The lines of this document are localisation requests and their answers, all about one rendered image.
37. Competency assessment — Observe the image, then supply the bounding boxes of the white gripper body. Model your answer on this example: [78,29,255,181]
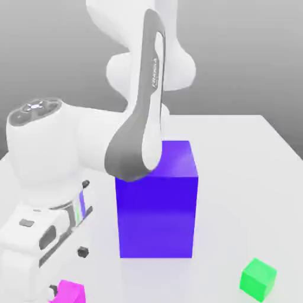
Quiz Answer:
[0,206,94,303]

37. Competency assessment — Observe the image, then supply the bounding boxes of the small magenta cube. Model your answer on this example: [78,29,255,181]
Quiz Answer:
[48,279,86,303]

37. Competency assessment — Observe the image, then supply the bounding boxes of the small green cube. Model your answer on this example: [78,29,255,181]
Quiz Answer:
[238,257,278,303]

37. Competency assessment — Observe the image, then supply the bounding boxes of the large blue box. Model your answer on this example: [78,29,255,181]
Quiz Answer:
[115,140,199,259]

